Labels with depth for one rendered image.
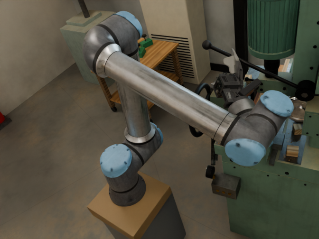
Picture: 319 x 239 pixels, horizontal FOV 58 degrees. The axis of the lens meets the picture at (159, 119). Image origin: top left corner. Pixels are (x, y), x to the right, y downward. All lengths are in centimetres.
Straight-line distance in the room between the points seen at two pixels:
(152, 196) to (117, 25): 84
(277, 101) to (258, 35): 34
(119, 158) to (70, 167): 144
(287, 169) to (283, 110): 53
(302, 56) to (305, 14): 15
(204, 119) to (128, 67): 27
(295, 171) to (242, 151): 60
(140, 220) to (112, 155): 34
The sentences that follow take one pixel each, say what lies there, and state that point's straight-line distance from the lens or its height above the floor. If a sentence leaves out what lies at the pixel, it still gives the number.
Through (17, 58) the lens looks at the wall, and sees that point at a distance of 382.
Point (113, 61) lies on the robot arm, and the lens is 88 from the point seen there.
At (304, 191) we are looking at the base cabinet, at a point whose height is 64.
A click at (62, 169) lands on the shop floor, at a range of 274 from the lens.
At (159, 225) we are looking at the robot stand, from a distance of 163.
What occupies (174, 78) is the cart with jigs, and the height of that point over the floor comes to 18.
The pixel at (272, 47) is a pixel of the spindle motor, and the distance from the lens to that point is 110.
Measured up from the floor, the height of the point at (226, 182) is 62.
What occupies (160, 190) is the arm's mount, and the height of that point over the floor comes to 61.
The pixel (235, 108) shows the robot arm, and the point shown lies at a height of 117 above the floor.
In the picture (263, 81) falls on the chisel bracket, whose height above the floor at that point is 106.
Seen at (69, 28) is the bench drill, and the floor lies 70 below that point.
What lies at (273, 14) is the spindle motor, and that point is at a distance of 105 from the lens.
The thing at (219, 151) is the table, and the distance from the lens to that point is 124.
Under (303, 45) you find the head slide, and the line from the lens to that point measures 110.
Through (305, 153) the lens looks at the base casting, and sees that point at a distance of 134.
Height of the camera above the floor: 181
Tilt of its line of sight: 41 degrees down
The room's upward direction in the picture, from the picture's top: 17 degrees counter-clockwise
